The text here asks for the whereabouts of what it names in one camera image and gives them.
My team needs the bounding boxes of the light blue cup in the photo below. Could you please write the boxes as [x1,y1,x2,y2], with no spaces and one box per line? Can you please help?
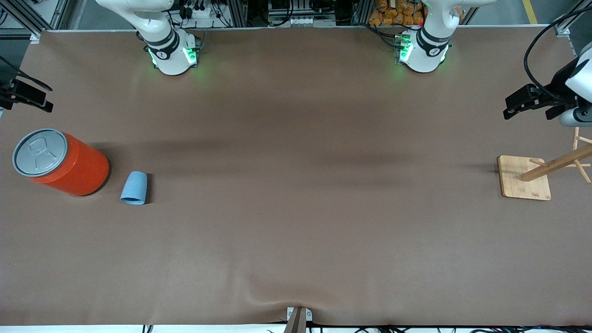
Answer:
[120,171,148,205]

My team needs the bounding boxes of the wooden cup rack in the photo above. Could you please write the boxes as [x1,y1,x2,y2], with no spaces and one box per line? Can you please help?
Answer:
[498,127,592,201]

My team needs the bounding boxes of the orange can with silver lid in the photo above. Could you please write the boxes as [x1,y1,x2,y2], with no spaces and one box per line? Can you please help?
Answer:
[12,129,110,197]

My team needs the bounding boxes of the orange snack bags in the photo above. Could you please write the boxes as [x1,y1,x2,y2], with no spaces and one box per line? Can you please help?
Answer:
[369,0,427,27]

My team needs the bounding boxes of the white power strip with plugs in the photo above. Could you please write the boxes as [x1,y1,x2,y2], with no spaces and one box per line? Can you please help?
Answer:
[180,0,230,20]

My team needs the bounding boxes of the brown table mat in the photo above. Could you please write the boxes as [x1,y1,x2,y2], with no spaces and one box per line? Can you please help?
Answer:
[0,25,592,327]

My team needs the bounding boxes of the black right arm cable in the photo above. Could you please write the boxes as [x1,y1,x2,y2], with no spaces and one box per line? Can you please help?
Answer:
[0,56,53,92]

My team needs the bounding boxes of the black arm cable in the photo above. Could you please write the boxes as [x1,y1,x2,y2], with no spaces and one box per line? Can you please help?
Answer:
[524,7,592,102]
[0,56,53,92]

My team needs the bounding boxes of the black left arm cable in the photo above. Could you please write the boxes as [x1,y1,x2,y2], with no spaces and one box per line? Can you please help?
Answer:
[524,7,592,102]

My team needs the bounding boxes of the aluminium frame strut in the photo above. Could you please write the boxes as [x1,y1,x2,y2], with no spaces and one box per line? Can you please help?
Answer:
[553,0,592,37]
[0,0,70,43]

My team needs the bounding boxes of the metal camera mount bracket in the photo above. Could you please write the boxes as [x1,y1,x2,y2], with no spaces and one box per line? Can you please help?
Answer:
[283,306,313,333]

